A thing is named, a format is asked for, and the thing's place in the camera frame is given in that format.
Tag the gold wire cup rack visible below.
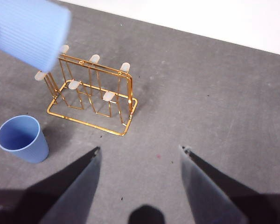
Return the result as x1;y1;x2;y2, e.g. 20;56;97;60
34;44;138;137

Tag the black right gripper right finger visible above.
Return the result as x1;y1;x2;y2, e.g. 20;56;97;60
179;145;280;224

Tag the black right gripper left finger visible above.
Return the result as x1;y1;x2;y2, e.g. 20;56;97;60
21;146;102;224

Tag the blue ribbed plastic cup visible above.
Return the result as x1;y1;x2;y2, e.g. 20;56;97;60
0;0;72;72
0;115;49;164

